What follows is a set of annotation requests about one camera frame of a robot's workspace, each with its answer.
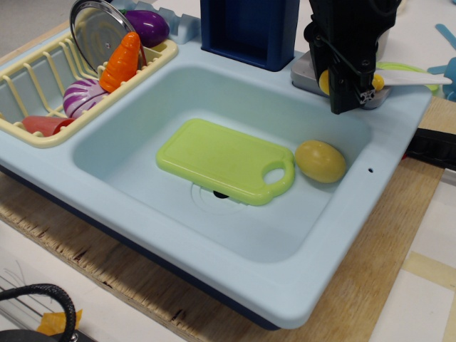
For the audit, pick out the light blue toy sink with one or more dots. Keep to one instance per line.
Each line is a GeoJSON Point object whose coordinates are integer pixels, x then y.
{"type": "Point", "coordinates": [273, 261]}

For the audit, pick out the cream plastic dish rack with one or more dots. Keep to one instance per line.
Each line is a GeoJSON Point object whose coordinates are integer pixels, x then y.
{"type": "Point", "coordinates": [34, 86]}

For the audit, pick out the silver metal pot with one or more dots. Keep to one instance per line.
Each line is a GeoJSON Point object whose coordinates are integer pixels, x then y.
{"type": "Point", "coordinates": [381, 44]}

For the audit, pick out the green plastic plate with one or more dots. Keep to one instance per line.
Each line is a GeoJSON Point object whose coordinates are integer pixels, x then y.
{"type": "Point", "coordinates": [405, 67]}

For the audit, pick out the red plastic cup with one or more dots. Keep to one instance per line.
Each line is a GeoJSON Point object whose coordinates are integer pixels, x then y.
{"type": "Point", "coordinates": [45, 126]}

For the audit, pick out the yellow toy potato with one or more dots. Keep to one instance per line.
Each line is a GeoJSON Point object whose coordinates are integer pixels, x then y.
{"type": "Point", "coordinates": [320, 161]}

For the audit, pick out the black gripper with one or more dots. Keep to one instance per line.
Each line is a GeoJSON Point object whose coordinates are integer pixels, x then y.
{"type": "Point", "coordinates": [343, 40]}

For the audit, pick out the black clamp bar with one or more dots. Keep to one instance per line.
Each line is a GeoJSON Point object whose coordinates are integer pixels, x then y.
{"type": "Point", "coordinates": [433, 147]}

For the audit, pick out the round silver metal lid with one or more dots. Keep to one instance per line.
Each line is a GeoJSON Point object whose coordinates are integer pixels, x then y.
{"type": "Point", "coordinates": [97, 28]}

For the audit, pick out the grey toy faucet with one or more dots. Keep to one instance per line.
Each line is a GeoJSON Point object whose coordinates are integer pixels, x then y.
{"type": "Point", "coordinates": [303, 77]}

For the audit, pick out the blue plastic utensil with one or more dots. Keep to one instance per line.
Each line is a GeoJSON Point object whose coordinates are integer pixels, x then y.
{"type": "Point", "coordinates": [447, 34]}

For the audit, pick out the green plastic cutting board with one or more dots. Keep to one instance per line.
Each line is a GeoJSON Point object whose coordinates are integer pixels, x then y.
{"type": "Point", "coordinates": [243, 167]}

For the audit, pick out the purple white toy onion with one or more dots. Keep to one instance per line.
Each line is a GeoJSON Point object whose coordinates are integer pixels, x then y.
{"type": "Point", "coordinates": [81, 96]}

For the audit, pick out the yellow handled toy knife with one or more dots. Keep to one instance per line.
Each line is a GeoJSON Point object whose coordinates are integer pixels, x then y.
{"type": "Point", "coordinates": [382, 78]}

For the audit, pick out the orange toy carrot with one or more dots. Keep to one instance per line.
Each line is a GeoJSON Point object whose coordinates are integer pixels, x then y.
{"type": "Point", "coordinates": [123, 63]}

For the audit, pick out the yellow tape piece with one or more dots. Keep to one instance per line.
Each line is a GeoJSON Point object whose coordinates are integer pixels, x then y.
{"type": "Point", "coordinates": [52, 324]}

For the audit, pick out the dark blue plastic box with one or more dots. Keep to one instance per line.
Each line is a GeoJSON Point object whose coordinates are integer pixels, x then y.
{"type": "Point", "coordinates": [258, 33]}

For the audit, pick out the purple toy eggplant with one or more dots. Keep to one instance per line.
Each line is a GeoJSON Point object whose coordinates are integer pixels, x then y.
{"type": "Point", "coordinates": [150, 26]}

